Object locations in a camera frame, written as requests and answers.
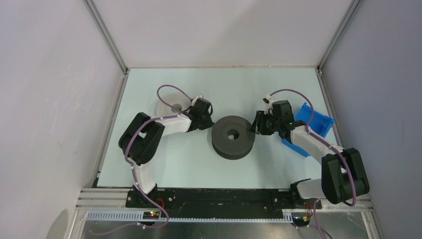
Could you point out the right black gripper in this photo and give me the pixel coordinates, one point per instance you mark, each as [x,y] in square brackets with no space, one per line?
[260,119]

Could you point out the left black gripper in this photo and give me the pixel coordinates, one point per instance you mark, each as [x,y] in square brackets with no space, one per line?
[209,123]

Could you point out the black cable spool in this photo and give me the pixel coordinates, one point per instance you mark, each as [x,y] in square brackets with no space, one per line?
[231,138]

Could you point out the white cable spool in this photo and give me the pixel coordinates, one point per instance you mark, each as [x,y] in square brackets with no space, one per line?
[172,104]

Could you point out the blue plastic bin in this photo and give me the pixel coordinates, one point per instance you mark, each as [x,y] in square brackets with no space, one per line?
[320,124]

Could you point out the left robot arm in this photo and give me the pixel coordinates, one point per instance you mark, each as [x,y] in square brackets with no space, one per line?
[141,139]

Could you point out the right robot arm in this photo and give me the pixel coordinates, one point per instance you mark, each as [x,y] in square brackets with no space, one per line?
[343,176]

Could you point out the right controller board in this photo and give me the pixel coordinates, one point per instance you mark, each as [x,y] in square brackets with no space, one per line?
[301,221]

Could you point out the controller board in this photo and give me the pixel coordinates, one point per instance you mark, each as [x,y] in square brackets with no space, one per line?
[151,215]
[301,221]

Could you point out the left controller board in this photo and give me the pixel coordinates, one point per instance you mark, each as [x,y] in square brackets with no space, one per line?
[151,215]

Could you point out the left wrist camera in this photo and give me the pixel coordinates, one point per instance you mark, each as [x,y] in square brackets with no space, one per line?
[195,98]

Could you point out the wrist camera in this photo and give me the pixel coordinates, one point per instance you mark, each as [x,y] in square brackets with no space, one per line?
[269,100]
[195,98]

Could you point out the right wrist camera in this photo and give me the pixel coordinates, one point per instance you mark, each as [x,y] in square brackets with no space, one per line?
[269,100]

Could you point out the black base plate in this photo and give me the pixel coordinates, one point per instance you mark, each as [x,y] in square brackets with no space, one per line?
[227,203]

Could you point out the white slotted cable duct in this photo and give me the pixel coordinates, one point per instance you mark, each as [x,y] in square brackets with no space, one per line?
[136,216]

